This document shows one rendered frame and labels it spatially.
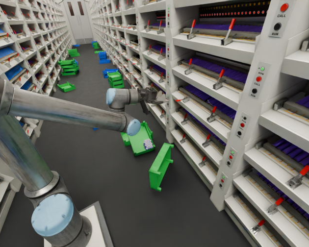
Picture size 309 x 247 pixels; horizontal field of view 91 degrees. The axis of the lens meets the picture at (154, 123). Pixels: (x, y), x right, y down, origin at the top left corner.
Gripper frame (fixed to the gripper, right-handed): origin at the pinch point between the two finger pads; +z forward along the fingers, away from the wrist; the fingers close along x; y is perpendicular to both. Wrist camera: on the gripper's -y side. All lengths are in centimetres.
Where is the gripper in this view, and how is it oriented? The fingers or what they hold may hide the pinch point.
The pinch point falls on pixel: (165, 100)
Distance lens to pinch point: 100.2
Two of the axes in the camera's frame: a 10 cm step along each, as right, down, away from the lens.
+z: 9.1, -0.6, 4.0
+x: -3.7, -5.2, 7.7
